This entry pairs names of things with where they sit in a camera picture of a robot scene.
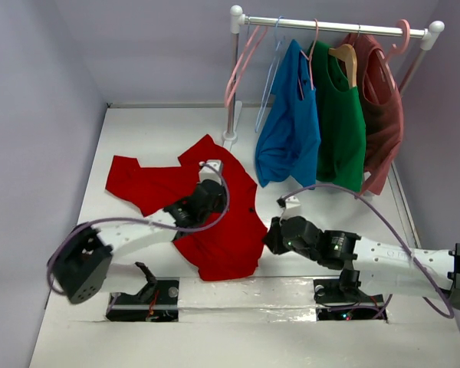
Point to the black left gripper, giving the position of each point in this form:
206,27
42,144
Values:
221,202

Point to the green t-shirt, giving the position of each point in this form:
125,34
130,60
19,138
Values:
342,126

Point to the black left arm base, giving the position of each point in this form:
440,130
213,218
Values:
156,301

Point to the light blue wire hanger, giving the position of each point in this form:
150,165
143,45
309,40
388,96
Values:
272,70

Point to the dusty red t-shirt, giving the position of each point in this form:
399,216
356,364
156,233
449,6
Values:
382,110

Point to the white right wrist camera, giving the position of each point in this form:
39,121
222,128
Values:
290,207

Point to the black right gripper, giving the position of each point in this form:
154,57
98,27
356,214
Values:
273,234

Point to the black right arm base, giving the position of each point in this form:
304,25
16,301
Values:
339,298

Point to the blue t-shirt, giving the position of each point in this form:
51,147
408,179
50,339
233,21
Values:
289,141

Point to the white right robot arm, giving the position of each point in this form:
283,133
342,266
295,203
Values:
370,266

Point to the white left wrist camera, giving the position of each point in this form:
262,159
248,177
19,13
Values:
211,170

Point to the thin pink wire hanger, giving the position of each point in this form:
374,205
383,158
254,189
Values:
310,55

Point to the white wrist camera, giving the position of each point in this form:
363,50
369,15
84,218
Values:
211,170
290,207

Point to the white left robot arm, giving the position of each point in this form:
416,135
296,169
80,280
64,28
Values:
81,264

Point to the wooden hanger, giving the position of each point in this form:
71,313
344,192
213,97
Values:
347,55

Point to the white and chrome clothes rack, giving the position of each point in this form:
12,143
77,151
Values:
238,18

